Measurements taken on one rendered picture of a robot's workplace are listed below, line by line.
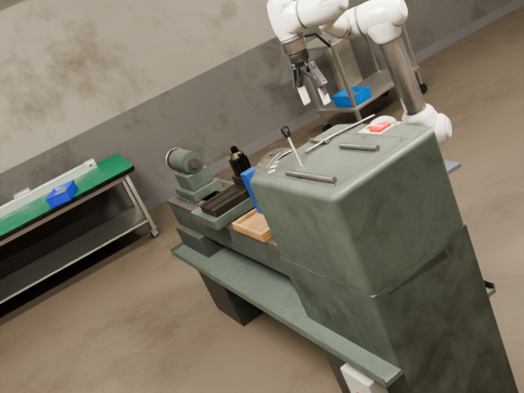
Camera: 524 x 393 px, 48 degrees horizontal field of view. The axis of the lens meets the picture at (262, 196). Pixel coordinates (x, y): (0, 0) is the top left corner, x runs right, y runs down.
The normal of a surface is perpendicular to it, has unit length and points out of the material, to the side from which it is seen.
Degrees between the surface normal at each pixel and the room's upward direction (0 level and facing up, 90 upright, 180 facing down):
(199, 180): 90
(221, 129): 90
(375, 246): 90
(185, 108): 90
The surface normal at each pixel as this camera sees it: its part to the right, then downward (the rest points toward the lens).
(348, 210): 0.49, 0.14
